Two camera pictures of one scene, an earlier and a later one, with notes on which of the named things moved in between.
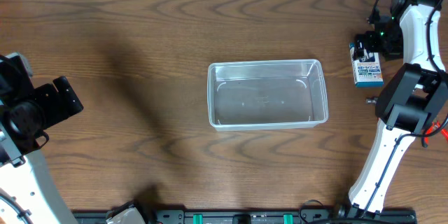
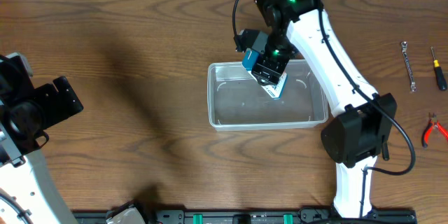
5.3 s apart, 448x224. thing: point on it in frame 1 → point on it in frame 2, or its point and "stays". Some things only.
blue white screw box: (367, 71) → (274, 90)
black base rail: (140, 215) stays
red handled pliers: (434, 125) stays
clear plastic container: (248, 95) stays
